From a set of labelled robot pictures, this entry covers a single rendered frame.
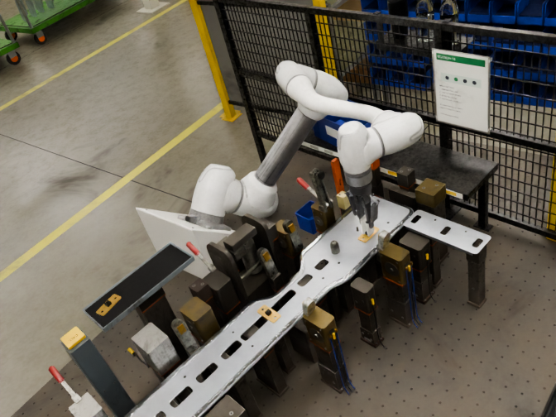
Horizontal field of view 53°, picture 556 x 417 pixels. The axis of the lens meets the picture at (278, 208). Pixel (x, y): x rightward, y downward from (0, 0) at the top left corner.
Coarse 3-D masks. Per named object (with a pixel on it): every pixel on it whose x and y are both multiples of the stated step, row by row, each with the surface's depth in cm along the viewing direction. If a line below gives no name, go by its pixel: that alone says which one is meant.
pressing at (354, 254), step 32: (352, 224) 208; (384, 224) 204; (320, 256) 199; (352, 256) 195; (288, 288) 191; (320, 288) 187; (256, 320) 183; (288, 320) 180; (256, 352) 173; (160, 384) 171; (192, 384) 169; (224, 384) 166; (128, 416) 165; (192, 416) 161
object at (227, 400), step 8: (224, 400) 159; (232, 400) 158; (216, 408) 157; (224, 408) 157; (232, 408) 156; (240, 408) 156; (208, 416) 156; (216, 416) 155; (224, 416) 155; (232, 416) 154; (240, 416) 154; (248, 416) 157
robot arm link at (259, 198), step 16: (320, 80) 220; (336, 80) 226; (336, 96) 225; (304, 112) 228; (288, 128) 236; (304, 128) 233; (288, 144) 238; (272, 160) 243; (288, 160) 243; (256, 176) 250; (272, 176) 247; (256, 192) 248; (272, 192) 251; (240, 208) 250; (256, 208) 253; (272, 208) 258
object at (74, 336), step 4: (76, 328) 175; (72, 332) 175; (76, 332) 174; (80, 332) 174; (64, 336) 174; (68, 336) 174; (72, 336) 173; (76, 336) 173; (80, 336) 173; (84, 336) 173; (64, 340) 173; (68, 340) 172; (72, 340) 172; (76, 340) 172; (80, 340) 172; (68, 344) 171; (72, 344) 171; (76, 344) 172
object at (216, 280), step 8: (216, 272) 193; (208, 280) 190; (216, 280) 190; (224, 280) 189; (216, 288) 187; (224, 288) 188; (232, 288) 191; (216, 296) 189; (224, 296) 189; (232, 296) 192; (216, 304) 195; (224, 304) 191; (232, 304) 194; (224, 312) 193; (232, 312) 196; (224, 320) 201; (240, 344) 204
